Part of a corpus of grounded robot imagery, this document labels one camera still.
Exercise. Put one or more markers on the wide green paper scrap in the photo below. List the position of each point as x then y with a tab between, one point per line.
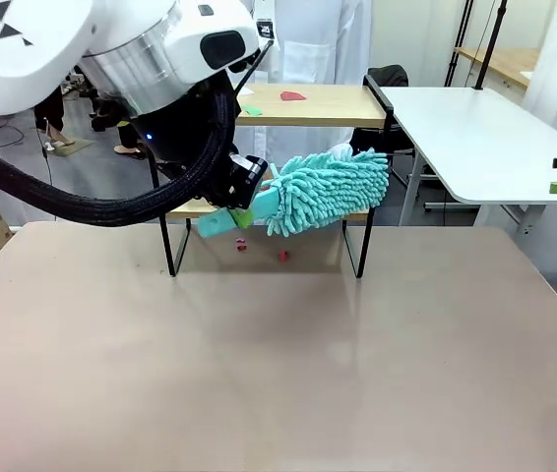
254	111

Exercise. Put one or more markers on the background wooden table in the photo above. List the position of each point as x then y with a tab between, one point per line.
505	61

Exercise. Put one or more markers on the large white rounded table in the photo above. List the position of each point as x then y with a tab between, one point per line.
480	137

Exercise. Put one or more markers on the person in dark clothes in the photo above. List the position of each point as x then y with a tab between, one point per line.
54	110

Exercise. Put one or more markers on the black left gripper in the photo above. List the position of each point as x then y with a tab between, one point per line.
170	133

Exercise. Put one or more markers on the two-tier wooden metal shelf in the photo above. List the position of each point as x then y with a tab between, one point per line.
318	110

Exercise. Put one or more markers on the teal microfibre duster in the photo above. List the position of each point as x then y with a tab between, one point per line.
328	192

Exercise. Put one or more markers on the large red paper scrap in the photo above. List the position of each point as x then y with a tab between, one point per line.
291	96

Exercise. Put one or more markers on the person in white lab coat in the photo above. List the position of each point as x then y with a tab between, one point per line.
308	39

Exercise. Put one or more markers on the thin black tripod stand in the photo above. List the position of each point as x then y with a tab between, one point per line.
458	49

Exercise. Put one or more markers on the black office chair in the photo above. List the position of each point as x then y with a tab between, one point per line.
391	76

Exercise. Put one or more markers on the thick black tripod stand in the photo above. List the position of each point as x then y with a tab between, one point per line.
490	44

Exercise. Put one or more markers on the green floor mat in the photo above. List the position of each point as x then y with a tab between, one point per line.
74	146

